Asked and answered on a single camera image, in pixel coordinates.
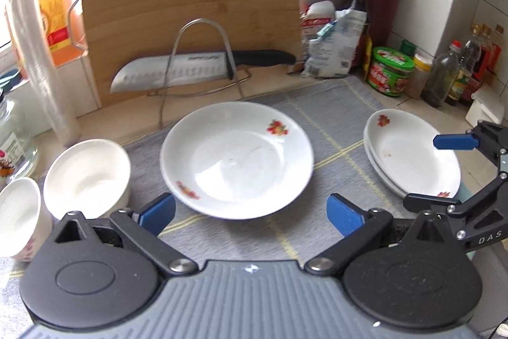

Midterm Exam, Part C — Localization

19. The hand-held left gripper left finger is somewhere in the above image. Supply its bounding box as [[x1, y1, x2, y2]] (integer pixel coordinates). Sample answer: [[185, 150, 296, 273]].
[[53, 193, 199, 277]]

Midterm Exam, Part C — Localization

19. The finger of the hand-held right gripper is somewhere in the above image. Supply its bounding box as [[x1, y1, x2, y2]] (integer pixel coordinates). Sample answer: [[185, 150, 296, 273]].
[[432, 120, 508, 181], [403, 166, 508, 240]]

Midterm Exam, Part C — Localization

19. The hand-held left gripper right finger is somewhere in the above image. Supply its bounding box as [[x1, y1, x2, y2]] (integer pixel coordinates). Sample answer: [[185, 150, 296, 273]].
[[304, 193, 457, 277]]

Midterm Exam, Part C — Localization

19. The white floral plate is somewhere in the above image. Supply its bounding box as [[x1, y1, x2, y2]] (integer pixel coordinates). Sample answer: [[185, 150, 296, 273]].
[[363, 109, 462, 199], [160, 101, 315, 220], [363, 132, 457, 201]]

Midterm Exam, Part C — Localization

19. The white floral bowl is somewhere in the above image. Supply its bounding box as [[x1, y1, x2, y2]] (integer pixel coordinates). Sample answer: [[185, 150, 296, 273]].
[[0, 177, 54, 262], [43, 139, 131, 220]]

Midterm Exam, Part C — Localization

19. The white plastic box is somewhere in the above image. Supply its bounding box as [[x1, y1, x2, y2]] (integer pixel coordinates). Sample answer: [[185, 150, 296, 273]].
[[465, 85, 501, 125]]

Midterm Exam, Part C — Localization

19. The bottle green yellow label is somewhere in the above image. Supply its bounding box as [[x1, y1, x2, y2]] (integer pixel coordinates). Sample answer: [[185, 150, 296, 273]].
[[444, 23, 483, 107]]

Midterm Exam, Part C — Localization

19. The clear bottle red cap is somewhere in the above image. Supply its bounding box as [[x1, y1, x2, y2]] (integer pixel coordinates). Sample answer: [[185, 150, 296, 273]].
[[421, 40, 463, 108]]

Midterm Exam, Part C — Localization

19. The small yellow lid jar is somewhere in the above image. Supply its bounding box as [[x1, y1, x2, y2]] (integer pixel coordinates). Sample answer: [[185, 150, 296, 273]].
[[405, 52, 433, 99]]

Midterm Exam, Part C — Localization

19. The green lid sauce jar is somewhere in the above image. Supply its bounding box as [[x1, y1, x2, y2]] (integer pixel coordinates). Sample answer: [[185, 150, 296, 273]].
[[367, 46, 415, 97]]

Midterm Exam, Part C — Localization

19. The red liquid bottle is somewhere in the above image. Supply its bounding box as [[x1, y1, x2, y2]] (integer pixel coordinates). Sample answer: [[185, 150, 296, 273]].
[[490, 27, 505, 73], [474, 23, 493, 81]]

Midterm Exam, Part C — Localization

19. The grey and teal checked towel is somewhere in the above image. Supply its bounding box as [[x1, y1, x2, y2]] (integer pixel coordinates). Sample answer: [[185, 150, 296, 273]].
[[0, 76, 493, 284]]

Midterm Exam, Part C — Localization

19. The dark red knife block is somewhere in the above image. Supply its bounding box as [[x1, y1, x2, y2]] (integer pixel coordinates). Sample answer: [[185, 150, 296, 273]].
[[367, 0, 406, 46]]

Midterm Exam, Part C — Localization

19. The crumpled white printed bag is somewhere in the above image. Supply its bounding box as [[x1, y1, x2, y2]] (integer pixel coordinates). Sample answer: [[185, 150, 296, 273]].
[[299, 9, 368, 79]]

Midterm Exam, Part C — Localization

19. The glass jar yellow lid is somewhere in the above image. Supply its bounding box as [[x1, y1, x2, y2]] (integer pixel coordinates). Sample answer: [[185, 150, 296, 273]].
[[0, 93, 38, 181]]

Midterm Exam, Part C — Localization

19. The dark sauce bottle red label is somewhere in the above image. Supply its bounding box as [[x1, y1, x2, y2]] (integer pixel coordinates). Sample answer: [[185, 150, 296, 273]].
[[345, 0, 374, 70]]

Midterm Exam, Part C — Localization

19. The red and white bag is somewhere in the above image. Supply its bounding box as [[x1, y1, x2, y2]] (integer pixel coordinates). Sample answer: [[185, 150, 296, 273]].
[[299, 0, 338, 42]]

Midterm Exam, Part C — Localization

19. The tall plastic wrap roll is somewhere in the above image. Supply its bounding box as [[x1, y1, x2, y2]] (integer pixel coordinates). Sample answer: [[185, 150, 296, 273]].
[[5, 0, 82, 147]]

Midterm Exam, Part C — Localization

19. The teal dish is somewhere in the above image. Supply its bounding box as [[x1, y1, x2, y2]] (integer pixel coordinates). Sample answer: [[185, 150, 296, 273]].
[[0, 71, 24, 89]]

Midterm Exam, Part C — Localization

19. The large orange oil bottle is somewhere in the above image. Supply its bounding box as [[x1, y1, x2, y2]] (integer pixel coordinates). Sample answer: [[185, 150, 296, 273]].
[[22, 0, 86, 67]]

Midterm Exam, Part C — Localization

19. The kitchen knife black handle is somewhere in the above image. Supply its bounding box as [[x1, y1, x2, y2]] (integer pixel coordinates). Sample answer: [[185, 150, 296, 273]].
[[110, 49, 297, 94]]

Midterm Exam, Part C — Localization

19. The metal wire rack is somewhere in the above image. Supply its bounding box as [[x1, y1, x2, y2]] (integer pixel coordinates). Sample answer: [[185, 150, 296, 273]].
[[147, 18, 255, 129]]

